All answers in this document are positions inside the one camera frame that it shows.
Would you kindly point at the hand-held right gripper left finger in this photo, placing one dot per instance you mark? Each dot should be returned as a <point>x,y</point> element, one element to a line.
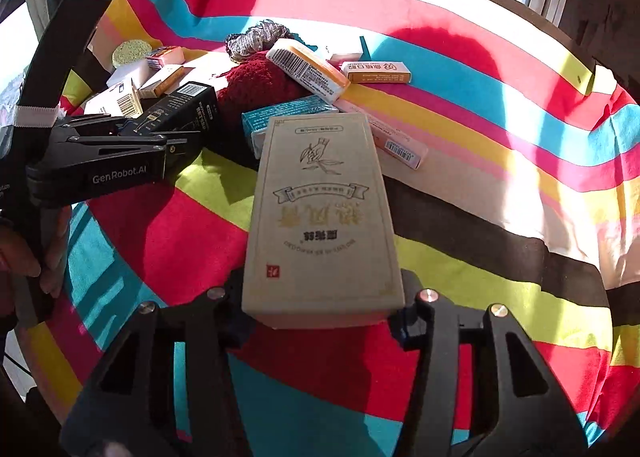
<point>220,314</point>

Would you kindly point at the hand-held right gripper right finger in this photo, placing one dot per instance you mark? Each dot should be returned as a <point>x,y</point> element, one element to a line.
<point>425,324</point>

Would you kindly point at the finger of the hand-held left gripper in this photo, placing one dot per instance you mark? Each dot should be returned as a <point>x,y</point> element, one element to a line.
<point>95,124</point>
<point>182,144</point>

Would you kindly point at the black box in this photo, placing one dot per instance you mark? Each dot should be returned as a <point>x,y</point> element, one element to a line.
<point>190,104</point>

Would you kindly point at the beige tea box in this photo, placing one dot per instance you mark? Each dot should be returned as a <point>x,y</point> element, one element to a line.
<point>320,217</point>

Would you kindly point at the person's left hand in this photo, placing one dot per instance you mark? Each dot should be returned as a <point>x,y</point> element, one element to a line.
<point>55,247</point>

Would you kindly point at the plain white block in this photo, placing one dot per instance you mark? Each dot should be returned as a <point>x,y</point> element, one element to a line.
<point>129,73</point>

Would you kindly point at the small yellow and white box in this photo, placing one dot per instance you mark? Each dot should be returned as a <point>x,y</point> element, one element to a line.
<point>162,81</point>

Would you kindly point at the round yellow sponge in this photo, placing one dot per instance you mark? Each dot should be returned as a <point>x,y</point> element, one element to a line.
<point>129,53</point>

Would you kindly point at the small white and red box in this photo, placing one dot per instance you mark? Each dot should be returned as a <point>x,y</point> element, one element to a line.
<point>165,57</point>

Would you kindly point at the dark red towel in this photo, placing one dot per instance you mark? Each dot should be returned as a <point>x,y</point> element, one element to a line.
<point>250,83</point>

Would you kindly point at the teal box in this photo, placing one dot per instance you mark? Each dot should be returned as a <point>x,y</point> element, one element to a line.
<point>280,116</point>

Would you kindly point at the steel wool scourer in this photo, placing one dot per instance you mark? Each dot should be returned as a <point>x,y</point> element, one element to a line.
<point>250,39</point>

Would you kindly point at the white and orange barcode box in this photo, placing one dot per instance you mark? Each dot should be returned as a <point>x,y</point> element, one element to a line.
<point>306,69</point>

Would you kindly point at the striped colourful tablecloth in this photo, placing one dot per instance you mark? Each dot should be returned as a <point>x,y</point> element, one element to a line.
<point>475,177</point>

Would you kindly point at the long pink box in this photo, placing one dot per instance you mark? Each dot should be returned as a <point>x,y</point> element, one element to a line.
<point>397,141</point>

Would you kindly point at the pale pink box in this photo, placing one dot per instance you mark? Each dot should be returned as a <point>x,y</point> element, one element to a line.
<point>346,56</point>

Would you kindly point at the flat orange box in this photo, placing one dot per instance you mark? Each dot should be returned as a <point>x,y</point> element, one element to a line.
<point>376,72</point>

